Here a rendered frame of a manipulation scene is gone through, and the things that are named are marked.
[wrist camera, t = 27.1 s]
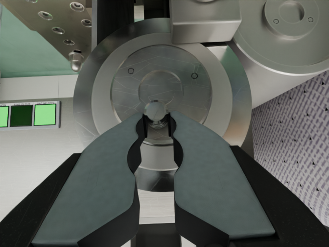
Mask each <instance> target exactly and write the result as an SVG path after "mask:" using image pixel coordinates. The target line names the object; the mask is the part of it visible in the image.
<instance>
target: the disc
mask: <svg viewBox="0 0 329 247"><path fill-rule="evenodd" d="M151 33H171V31H170V18H153V19H146V20H141V21H137V22H134V23H131V24H129V25H126V26H124V27H122V28H120V29H118V30H116V31H115V32H113V33H112V34H110V35H109V36H107V37H106V38H105V39H104V40H103V41H101V42H100V43H99V44H98V45H97V46H96V47H95V49H94V50H93V51H92V52H91V54H90V55H89V56H88V58H87V59H86V61H85V63H84V64H83V66H82V68H81V70H80V73H79V75H78V78H77V81H76V84H75V89H74V94H73V117H74V123H75V127H76V130H77V133H78V136H79V139H80V141H81V143H82V145H83V147H84V148H86V147H87V146H88V145H89V144H90V143H91V142H92V141H94V140H95V139H96V138H97V137H99V136H100V135H99V133H98V131H97V128H96V126H95V124H94V120H93V116H92V109H91V95H92V88H93V84H94V80H95V78H96V75H97V73H98V71H99V69H100V67H101V66H102V64H103V63H104V61H105V60H106V59H107V58H108V57H109V56H110V54H111V53H112V52H114V51H115V50H116V49H117V48H118V47H120V46H121V45H123V44H124V43H126V42H128V41H130V40H132V39H134V38H136V37H139V36H142V35H146V34H151ZM201 44H202V45H204V46H205V47H206V48H208V49H209V50H210V51H211V52H212V53H213V54H214V55H215V56H216V57H217V58H218V60H219V61H220V62H221V64H222V65H223V67H224V69H225V70H226V72H227V75H228V77H229V80H230V83H231V87H232V92H233V111H232V116H231V120H230V123H229V126H228V128H227V130H226V132H225V134H224V136H223V139H224V140H226V141H227V142H228V143H229V144H230V145H231V146H236V145H238V146H239V147H241V145H242V143H243V141H244V139H245V137H246V134H247V131H248V128H249V125H250V120H251V113H252V95H251V89H250V84H249V81H248V77H247V75H246V72H245V70H244V67H243V65H242V64H241V62H240V60H239V59H238V57H237V56H236V54H235V53H234V52H233V50H232V49H231V48H230V47H229V46H228V45H227V44H226V43H225V42H204V43H201ZM176 171H177V169H175V170H169V171H155V170H148V169H144V168H140V167H138V168H137V170H136V171H135V173H134V175H135V178H136V183H137V189H140V190H144V191H150V192H173V191H174V175H175V173H176Z"/></svg>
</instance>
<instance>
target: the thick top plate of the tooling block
mask: <svg viewBox="0 0 329 247"><path fill-rule="evenodd" d="M4 1H5V2H6V3H7V4H8V5H9V6H10V7H11V8H12V9H13V10H15V11H16V12H17V13H18V14H19V15H20V16H21V17H22V18H23V19H24V20H25V21H26V22H27V23H28V24H30V25H31V26H32V27H33V28H34V29H35V30H36V31H37V32H38V33H39V34H40V35H41V36H42V37H44V38H45V39H46V40H47V41H48V42H49V43H50V44H51V45H52V46H53V47H54V48H55V49H56V50H57V51H59V52H60V53H61V54H62V55H63V56H64V57H65V58H66V59H67V60H68V61H69V58H70V57H69V53H71V52H78V53H80V54H82V55H84V58H83V62H85V61H86V59H87V58H88V56H89V55H90V54H91V52H92V19H91V17H90V15H89V13H88V11H87V10H86V0H4Z"/></svg>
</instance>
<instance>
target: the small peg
mask: <svg viewBox="0 0 329 247"><path fill-rule="evenodd" d="M144 115H145V118H146V119H147V121H148V123H149V124H150V126H151V127H152V128H154V129H162V128H164V127H165V126H166V125H167V123H168V107H167V105H166V104H165V103H164V102H162V101H160V100H153V101H151V102H149V103H148V104H147V105H146V107H145V109H144Z"/></svg>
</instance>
